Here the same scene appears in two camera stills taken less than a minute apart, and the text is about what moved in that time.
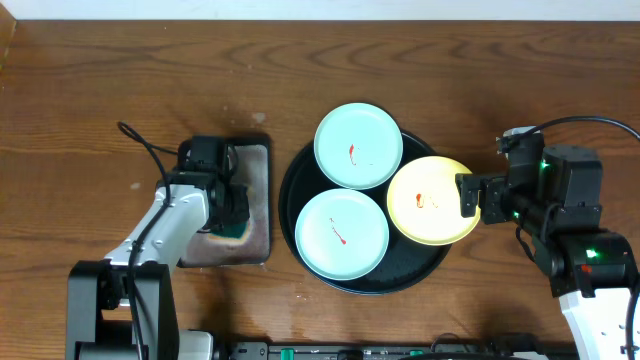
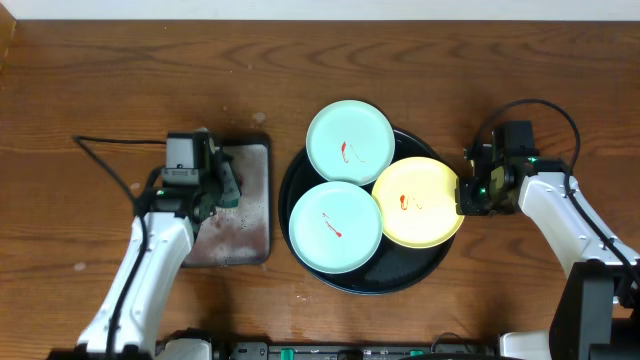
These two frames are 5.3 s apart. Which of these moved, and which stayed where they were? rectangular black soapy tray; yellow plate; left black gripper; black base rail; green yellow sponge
Moved: green yellow sponge; left black gripper; yellow plate
Stayed: rectangular black soapy tray; black base rail
